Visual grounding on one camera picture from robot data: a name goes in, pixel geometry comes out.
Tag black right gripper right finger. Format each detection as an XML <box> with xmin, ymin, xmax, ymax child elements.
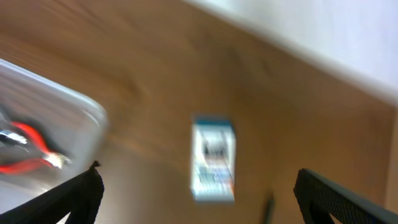
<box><xmin>294</xmin><ymin>169</ymin><xmax>397</xmax><ymax>224</ymax></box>

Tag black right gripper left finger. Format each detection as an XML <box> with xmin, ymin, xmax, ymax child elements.
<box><xmin>1</xmin><ymin>161</ymin><xmax>104</xmax><ymax>224</ymax></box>

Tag black handled claw hammer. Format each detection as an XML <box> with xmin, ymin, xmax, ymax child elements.
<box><xmin>260</xmin><ymin>194</ymin><xmax>275</xmax><ymax>224</ymax></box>

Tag red black handled pliers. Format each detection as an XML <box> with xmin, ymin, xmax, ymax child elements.
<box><xmin>1</xmin><ymin>121</ymin><xmax>72</xmax><ymax>175</ymax></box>

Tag white teal screwdriver set box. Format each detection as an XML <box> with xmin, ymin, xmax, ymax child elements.
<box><xmin>190</xmin><ymin>116</ymin><xmax>236</xmax><ymax>203</ymax></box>

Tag clear plastic container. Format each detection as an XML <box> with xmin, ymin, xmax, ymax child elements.
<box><xmin>1</xmin><ymin>60</ymin><xmax>108</xmax><ymax>212</ymax></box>

